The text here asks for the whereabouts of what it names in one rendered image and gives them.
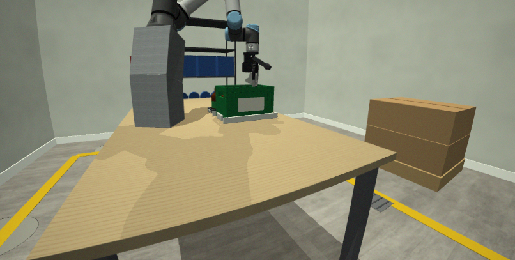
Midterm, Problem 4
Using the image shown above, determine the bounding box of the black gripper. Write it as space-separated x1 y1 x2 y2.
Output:
242 51 259 87

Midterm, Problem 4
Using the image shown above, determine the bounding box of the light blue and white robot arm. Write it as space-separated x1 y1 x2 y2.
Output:
147 0 271 70

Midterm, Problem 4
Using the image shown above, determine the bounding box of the green plastic crate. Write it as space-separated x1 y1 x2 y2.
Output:
216 84 274 118

